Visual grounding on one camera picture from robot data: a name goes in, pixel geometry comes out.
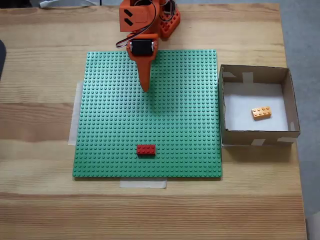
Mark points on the cardboard box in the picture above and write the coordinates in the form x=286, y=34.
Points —
x=260, y=138

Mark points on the black rounded object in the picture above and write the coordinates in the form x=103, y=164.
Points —
x=2, y=60

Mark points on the red lego block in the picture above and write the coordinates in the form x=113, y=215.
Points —
x=146, y=150

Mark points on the translucent tape strip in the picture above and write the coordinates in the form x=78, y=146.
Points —
x=74, y=117
x=142, y=184

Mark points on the yellow lego block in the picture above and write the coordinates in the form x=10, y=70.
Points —
x=261, y=113

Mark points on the green lego baseplate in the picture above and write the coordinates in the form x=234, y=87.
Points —
x=180, y=112

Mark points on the white paper sheet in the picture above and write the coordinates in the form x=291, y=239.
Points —
x=240, y=115

